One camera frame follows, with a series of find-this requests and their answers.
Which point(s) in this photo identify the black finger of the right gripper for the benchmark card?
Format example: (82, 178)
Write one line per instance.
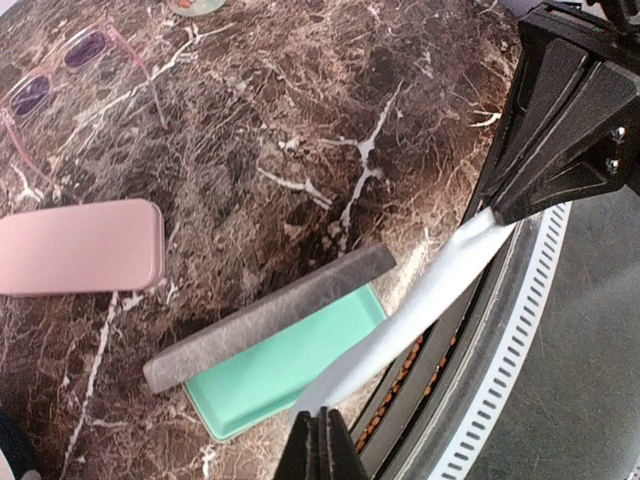
(570, 129)

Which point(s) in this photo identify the white slotted cable duct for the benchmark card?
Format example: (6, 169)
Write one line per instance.
(509, 325)

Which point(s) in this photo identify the light blue cloth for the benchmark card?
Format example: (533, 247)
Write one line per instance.
(460, 261)

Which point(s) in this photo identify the clear frame dark-lens sunglasses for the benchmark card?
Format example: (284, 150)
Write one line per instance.
(30, 92)

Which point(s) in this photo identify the pink glasses case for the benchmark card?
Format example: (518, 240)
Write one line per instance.
(97, 247)

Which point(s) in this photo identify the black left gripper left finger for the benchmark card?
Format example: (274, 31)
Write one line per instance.
(300, 460)

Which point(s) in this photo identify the cream ceramic mug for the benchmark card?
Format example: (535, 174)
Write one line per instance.
(192, 8)

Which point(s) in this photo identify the grey glasses case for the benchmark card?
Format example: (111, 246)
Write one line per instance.
(254, 363)

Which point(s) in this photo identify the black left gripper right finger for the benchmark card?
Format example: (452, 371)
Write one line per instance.
(338, 458)

